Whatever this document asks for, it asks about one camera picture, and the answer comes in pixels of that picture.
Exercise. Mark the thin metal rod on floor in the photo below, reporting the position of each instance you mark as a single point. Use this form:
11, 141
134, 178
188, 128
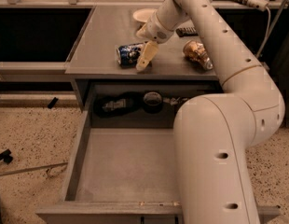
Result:
31, 169

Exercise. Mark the grey cabinet with top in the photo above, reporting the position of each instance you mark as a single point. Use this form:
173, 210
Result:
95, 60

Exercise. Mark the white bowl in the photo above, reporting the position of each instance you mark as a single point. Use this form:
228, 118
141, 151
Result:
142, 15

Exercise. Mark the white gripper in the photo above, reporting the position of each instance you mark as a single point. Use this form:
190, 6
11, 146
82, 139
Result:
157, 29

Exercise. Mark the open grey top drawer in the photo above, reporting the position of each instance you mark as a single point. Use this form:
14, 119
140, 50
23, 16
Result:
122, 171

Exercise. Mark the black remote control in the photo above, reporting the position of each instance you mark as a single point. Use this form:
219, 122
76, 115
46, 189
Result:
186, 31

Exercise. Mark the crumpled white paper strip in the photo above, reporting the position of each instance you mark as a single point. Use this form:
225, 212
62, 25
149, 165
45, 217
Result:
175, 101

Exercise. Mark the blue pepsi can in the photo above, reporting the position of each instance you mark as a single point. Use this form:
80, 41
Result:
127, 55

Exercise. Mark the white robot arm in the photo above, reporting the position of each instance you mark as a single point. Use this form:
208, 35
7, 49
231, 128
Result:
212, 132

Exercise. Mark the small black block on floor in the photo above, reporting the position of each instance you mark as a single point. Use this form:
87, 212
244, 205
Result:
53, 102

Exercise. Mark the black bracket on floor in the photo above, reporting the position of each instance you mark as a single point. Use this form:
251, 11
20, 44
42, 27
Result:
6, 157

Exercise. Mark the black tape roll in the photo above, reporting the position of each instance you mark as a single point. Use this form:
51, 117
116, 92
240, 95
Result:
152, 102

